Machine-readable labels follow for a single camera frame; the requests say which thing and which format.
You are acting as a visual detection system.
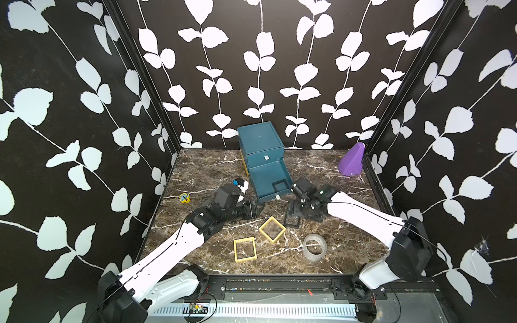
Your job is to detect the teal drawer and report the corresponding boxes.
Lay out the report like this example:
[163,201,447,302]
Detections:
[249,158,293,204]

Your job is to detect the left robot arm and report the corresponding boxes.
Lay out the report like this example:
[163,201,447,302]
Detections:
[87,178,263,322]

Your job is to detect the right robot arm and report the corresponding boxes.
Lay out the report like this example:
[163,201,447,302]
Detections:
[287,177,434,300]

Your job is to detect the yellow brooch box lower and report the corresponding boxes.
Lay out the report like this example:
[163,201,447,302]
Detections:
[234,237,257,263]

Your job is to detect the yellow brooch box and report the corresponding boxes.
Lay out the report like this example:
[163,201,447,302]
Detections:
[234,237,257,263]
[258,217,286,244]

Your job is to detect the yellow brooch box upper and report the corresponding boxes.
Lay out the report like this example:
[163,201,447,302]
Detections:
[258,217,286,244]

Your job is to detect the teal drawer cabinet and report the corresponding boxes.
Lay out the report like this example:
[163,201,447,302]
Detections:
[238,121,285,168]

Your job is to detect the clear tape roll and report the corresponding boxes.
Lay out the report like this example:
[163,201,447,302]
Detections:
[302,234,328,262]

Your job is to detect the small yellow blue toy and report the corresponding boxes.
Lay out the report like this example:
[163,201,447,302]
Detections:
[179,192,191,204]

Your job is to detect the purple wedge block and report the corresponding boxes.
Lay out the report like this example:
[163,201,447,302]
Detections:
[337,142,365,176]

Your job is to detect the white perforated strip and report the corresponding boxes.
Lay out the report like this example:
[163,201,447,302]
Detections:
[150,303,358,320]

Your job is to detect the small circuit board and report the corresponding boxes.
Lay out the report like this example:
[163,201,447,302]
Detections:
[184,303,209,316]

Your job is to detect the black front rail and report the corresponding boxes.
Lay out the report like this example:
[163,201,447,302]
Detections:
[201,274,440,303]

